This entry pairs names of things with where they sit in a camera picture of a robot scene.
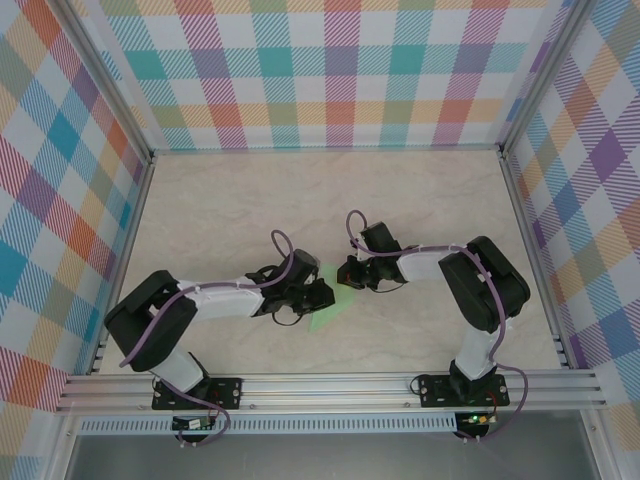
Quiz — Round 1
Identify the thin aluminium table edge strip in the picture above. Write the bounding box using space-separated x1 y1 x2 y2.
149 143 504 154

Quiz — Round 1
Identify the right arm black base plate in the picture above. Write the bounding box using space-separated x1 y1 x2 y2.
417 374 511 409

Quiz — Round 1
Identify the aluminium table edge rail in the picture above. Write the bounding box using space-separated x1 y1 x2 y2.
89 152 156 376
499 149 571 369

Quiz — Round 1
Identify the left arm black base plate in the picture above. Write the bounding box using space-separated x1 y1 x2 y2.
151 377 244 412

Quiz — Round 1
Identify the right arm thin black wire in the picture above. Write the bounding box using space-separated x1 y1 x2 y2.
409 372 454 396

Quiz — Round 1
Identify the green paper sheet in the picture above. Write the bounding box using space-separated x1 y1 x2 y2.
307 263 359 332

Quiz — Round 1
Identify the grey metal panel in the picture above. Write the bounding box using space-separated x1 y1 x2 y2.
64 432 601 480

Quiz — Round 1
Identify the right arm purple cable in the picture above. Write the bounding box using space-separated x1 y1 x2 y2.
345 209 529 444

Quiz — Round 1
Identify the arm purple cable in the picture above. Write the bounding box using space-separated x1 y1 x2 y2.
121 229 296 448
345 209 529 444

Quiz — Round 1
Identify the wide aluminium mounting rail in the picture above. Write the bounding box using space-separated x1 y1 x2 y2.
54 369 609 414

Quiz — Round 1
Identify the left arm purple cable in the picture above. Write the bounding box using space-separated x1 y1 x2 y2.
121 229 296 448

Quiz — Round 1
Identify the aluminium frame post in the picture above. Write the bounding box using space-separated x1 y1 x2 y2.
499 0 596 151
54 0 154 161

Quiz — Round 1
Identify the slotted grey cable duct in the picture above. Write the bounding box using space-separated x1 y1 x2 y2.
77 412 459 435

